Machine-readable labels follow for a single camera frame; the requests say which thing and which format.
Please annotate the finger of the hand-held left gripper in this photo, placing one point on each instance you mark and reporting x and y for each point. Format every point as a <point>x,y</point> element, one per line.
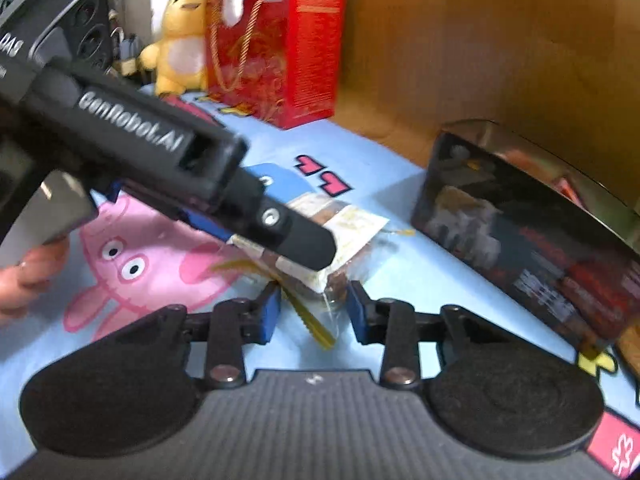
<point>305,245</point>

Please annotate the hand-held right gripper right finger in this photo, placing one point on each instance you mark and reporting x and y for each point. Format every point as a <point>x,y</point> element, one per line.
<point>354,312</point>

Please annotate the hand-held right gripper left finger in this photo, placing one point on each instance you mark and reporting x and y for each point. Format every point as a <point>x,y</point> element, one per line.
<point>270,315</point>

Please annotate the clear yellow-edged snack packet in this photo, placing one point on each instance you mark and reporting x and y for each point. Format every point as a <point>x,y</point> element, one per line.
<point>350,230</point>

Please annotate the black cardboard box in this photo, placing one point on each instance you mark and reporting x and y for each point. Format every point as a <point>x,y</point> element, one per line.
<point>525,240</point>

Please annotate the person's left hand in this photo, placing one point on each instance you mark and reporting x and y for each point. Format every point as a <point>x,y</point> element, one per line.
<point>30,280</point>

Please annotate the printed cartoon blanket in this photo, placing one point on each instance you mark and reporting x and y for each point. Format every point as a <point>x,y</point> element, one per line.
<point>390,285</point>

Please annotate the yellow duck plush toy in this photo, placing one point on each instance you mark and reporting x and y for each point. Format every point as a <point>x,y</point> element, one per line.
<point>180,45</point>

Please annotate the red gift bag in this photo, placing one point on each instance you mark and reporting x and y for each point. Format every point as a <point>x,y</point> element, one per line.
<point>285,55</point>

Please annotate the wooden headboard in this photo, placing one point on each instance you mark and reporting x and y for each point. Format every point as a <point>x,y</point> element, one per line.
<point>475,50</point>

